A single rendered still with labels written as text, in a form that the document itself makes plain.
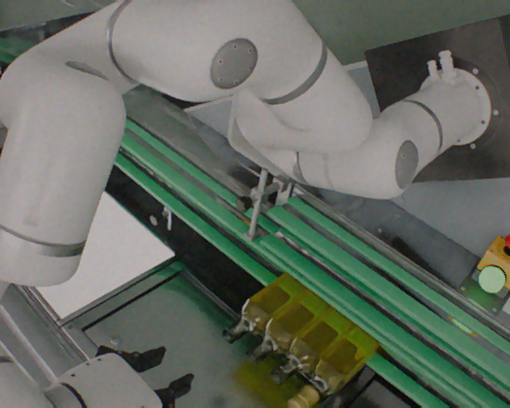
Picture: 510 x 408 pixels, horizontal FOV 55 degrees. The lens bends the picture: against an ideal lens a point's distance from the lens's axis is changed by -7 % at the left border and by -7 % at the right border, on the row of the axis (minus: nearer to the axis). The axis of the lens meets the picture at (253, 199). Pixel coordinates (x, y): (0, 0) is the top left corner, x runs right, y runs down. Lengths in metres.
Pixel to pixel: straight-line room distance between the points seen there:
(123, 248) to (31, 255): 0.86
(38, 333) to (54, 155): 0.76
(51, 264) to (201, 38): 0.20
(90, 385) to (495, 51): 0.71
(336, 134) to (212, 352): 0.64
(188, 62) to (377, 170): 0.29
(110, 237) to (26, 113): 0.91
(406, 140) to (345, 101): 0.13
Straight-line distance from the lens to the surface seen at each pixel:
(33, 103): 0.38
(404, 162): 0.61
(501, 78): 0.84
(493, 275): 0.92
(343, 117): 0.52
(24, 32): 1.52
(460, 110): 0.78
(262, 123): 0.57
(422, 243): 1.00
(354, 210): 1.01
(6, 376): 0.48
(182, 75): 0.39
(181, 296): 1.15
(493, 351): 0.91
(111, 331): 1.09
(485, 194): 0.98
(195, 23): 0.38
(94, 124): 0.37
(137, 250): 1.24
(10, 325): 1.15
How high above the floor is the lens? 1.60
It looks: 40 degrees down
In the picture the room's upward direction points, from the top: 119 degrees counter-clockwise
